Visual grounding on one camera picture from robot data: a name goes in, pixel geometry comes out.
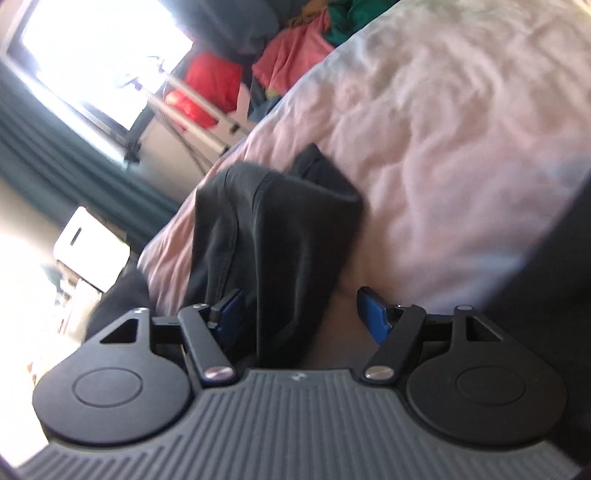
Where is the dark cloth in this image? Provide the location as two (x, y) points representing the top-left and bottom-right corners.
(480, 171), (591, 480)

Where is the bed with pastel duvet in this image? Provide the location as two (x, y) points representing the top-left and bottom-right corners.
(139, 0), (591, 366)

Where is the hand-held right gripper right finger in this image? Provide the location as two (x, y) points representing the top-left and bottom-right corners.
(357, 286), (509, 385)

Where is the pink cloth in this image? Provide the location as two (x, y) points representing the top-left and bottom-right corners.
(252, 11), (336, 94)

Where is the green cloth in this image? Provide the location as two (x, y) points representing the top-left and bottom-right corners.
(325, 0), (403, 48)

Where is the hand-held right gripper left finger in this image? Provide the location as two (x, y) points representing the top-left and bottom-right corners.
(90, 289), (246, 386)

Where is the window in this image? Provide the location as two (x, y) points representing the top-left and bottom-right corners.
(9, 0), (195, 136)

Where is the black garment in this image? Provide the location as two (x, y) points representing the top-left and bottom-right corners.
(88, 143), (364, 368)

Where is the red cloth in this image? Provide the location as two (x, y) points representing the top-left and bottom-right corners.
(164, 52), (245, 131)

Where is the garment steamer stand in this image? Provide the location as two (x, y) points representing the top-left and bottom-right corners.
(117, 55), (254, 177)

